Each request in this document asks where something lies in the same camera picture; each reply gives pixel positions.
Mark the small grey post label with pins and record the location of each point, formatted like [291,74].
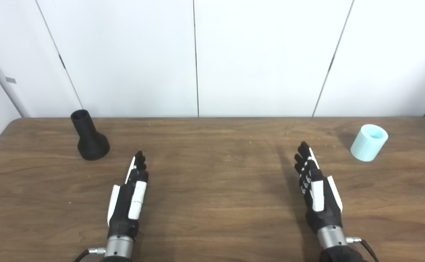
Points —
[11,80]

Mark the dark wall panel seam clip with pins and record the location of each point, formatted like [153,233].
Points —
[62,62]

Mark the black funnel-shaped nozzle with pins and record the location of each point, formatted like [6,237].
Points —
[90,143]

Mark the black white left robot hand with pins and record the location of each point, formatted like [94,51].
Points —
[125,203]

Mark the white wall corner post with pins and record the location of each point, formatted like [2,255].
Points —
[1,80]

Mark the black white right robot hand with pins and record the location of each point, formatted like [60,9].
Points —
[325,207]

